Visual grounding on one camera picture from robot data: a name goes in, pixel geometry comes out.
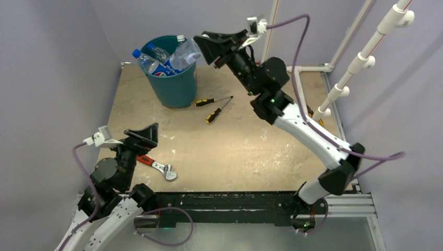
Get Pepsi bottle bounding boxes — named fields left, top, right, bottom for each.
left=147, top=42, right=182, bottom=75
left=132, top=49, right=175, bottom=77

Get silver adjustable wrench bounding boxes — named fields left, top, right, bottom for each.
left=137, top=155, right=178, bottom=181

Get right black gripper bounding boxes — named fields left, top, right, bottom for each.
left=195, top=30, right=261, bottom=96

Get yellow black pliers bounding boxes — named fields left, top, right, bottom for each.
left=194, top=96, right=233, bottom=124

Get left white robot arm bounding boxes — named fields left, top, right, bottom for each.
left=56, top=123, right=158, bottom=250

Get yellow tool by pipe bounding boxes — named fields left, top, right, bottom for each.
left=306, top=105, right=325, bottom=127

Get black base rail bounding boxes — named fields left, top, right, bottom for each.
left=135, top=191, right=327, bottom=231

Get crushed clear bottle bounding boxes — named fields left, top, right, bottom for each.
left=177, top=35, right=186, bottom=44

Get teal plastic bin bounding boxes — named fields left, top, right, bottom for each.
left=140, top=35, right=197, bottom=108

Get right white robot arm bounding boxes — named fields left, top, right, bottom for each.
left=193, top=30, right=365, bottom=213

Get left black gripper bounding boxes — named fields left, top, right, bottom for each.
left=106, top=122, right=158, bottom=189

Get white PVC pipe frame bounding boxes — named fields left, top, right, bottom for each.
left=258, top=1, right=414, bottom=119

